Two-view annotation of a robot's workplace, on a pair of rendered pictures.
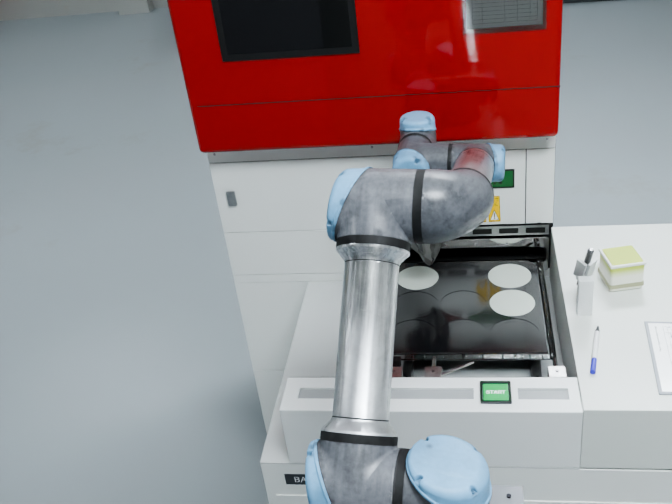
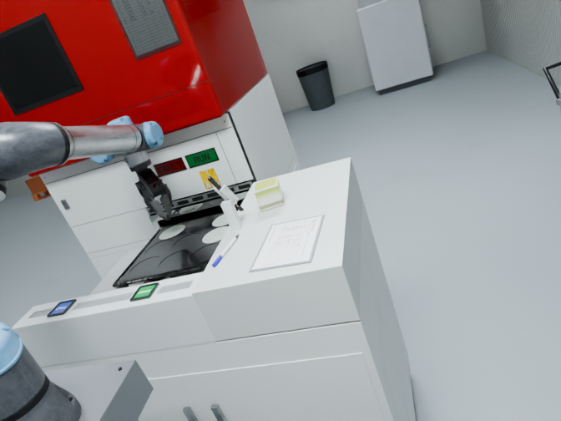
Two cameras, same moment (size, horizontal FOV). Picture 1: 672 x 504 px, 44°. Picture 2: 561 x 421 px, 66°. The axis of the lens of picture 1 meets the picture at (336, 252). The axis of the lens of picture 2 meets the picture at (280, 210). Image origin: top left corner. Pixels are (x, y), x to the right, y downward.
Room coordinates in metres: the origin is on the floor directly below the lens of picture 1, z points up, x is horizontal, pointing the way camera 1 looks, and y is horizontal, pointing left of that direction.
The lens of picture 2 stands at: (0.24, -0.76, 1.44)
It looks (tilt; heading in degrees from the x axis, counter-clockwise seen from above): 23 degrees down; 7
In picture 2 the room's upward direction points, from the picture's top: 21 degrees counter-clockwise
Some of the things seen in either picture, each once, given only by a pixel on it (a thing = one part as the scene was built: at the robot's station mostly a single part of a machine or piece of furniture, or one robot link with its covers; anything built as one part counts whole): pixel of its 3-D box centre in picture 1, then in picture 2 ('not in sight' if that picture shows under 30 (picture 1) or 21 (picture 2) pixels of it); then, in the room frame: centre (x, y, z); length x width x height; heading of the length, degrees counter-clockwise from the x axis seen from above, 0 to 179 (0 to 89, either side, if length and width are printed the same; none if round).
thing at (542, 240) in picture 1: (456, 255); (204, 214); (1.70, -0.30, 0.89); 0.44 x 0.02 x 0.10; 79
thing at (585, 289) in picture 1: (584, 281); (229, 205); (1.34, -0.49, 1.03); 0.06 x 0.04 x 0.13; 169
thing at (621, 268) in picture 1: (621, 268); (269, 194); (1.41, -0.59, 1.00); 0.07 x 0.07 x 0.07; 1
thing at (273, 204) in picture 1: (381, 210); (151, 194); (1.75, -0.12, 1.02); 0.81 x 0.03 x 0.40; 79
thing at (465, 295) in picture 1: (463, 304); (187, 241); (1.50, -0.27, 0.90); 0.34 x 0.34 x 0.01; 79
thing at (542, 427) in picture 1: (428, 421); (116, 322); (1.15, -0.13, 0.89); 0.55 x 0.09 x 0.14; 79
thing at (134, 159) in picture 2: not in sight; (136, 158); (1.59, -0.20, 1.19); 0.08 x 0.08 x 0.05
